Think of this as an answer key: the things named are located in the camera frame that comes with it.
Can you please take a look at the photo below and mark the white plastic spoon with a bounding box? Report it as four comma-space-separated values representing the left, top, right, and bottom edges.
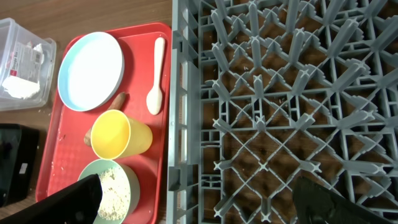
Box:
146, 37, 165, 115

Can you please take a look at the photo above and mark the yellow plastic cup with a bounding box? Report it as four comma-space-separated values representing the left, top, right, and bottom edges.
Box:
90, 110, 153, 160

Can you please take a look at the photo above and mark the grey dishwasher rack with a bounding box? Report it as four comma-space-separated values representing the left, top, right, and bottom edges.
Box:
165, 0, 397, 223

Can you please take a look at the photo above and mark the large light blue plate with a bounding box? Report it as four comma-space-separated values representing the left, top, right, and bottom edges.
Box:
57, 32, 124, 112

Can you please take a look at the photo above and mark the red serving tray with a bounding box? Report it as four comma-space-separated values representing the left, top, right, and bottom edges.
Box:
35, 22, 172, 223

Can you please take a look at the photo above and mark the green bowl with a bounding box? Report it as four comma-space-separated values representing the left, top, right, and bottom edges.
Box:
78, 159, 141, 224

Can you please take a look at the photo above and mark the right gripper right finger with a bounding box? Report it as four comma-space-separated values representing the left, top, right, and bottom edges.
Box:
293, 177, 391, 224

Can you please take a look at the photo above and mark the black waste tray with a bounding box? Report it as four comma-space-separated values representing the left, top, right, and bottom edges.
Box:
1, 123, 40, 207

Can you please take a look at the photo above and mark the white rice pile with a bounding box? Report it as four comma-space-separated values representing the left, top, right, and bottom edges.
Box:
98, 167, 131, 221

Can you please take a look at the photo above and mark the brown carrot piece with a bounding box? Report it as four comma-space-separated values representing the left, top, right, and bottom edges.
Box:
83, 92, 127, 147

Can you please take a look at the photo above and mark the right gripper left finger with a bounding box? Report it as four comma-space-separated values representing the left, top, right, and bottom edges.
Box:
1, 174, 103, 224

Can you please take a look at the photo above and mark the clear plastic waste bin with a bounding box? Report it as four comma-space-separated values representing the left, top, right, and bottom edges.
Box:
1, 18, 57, 111

